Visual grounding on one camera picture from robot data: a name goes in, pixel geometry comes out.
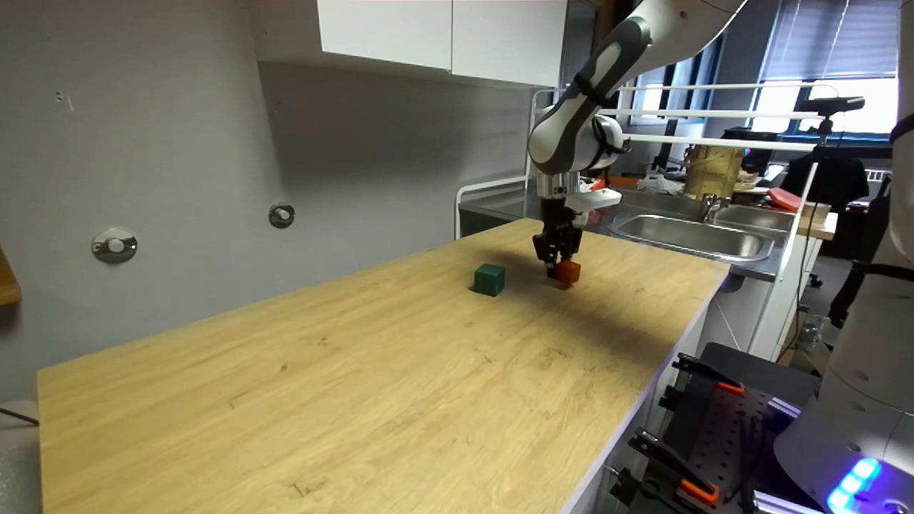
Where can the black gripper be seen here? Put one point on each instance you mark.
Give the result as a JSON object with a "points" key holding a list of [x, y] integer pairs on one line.
{"points": [[557, 234]]}

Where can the orange cube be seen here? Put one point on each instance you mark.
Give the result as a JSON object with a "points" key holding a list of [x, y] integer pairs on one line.
{"points": [[565, 274]]}

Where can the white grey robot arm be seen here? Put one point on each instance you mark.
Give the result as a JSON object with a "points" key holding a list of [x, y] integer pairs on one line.
{"points": [[657, 32]]}

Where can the green cube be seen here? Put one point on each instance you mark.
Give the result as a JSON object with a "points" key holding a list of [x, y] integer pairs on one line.
{"points": [[490, 278]]}

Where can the beige container at sink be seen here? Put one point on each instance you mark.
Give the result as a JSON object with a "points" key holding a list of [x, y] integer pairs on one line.
{"points": [[712, 169]]}

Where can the black orange clamp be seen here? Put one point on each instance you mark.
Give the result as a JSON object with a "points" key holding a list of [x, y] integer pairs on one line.
{"points": [[708, 372], [674, 488]]}

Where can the steel sink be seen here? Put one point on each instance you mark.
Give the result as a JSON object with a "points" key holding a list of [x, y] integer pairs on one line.
{"points": [[698, 238]]}

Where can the black orange clamp front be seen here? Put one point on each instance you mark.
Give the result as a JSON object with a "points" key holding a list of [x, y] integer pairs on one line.
{"points": [[674, 488]]}

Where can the white wall cabinet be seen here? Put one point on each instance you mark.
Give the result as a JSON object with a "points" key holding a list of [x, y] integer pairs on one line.
{"points": [[505, 41]]}

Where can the round wall fixture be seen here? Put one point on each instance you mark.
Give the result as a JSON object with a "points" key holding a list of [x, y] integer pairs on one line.
{"points": [[280, 215]]}

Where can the black camera on stand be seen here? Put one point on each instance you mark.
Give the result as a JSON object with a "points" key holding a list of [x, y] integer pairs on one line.
{"points": [[827, 111]]}

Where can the round wall socket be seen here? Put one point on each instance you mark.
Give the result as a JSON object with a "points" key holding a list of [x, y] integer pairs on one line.
{"points": [[116, 248]]}

